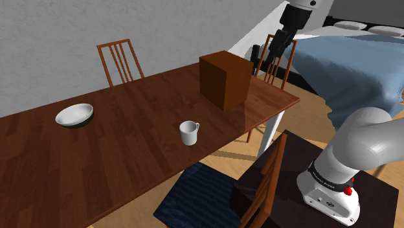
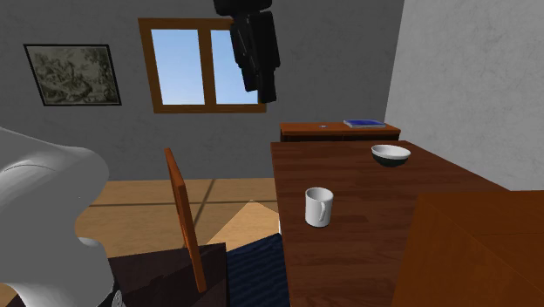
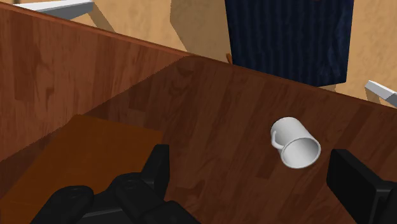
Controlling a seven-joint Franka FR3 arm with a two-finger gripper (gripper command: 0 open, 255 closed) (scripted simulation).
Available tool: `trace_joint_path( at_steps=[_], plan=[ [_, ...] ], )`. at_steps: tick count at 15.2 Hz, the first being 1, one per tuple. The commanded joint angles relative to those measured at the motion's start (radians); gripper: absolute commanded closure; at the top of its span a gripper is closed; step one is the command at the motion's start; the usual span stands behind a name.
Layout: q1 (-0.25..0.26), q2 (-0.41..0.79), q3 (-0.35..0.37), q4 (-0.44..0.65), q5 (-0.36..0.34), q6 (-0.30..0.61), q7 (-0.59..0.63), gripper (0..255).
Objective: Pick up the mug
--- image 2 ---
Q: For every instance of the wooden framed window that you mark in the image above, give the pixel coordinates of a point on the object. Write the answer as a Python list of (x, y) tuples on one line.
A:
[(206, 68)]

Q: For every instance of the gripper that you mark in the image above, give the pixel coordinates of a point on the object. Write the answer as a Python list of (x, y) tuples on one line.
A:
[(241, 6)]

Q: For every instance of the white bowl with dark outside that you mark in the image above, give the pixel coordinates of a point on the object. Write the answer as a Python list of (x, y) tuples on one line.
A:
[(391, 154)]

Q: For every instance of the white mug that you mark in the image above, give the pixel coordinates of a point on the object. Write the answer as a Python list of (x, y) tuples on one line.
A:
[(316, 208)]

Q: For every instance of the wooden chair with blue seat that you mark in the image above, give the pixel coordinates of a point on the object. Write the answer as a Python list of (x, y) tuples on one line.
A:
[(185, 212)]

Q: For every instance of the wooden sideboard with blue book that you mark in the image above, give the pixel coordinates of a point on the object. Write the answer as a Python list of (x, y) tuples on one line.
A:
[(314, 132)]

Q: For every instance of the brown wooden table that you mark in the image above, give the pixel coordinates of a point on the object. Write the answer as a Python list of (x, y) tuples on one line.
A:
[(365, 255)]

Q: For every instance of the black framed wall picture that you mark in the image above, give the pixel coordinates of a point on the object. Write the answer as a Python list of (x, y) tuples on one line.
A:
[(72, 74)]

